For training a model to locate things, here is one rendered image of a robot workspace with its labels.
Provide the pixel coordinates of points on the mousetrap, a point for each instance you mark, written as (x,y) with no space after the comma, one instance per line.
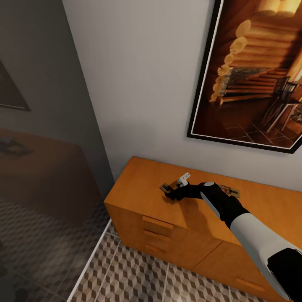
(230,191)
(166,188)

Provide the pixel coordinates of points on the door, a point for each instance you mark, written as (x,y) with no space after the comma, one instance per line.
(54,170)

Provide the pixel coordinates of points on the cabinet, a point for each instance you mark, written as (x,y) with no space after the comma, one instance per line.
(188,233)

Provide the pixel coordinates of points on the shower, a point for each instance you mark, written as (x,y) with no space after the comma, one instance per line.
(83,272)

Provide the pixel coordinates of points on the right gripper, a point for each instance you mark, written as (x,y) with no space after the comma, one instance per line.
(180,193)

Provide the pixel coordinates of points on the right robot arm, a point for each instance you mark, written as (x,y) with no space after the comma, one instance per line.
(278,260)

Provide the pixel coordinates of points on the picture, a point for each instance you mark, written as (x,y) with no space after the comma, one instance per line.
(249,91)

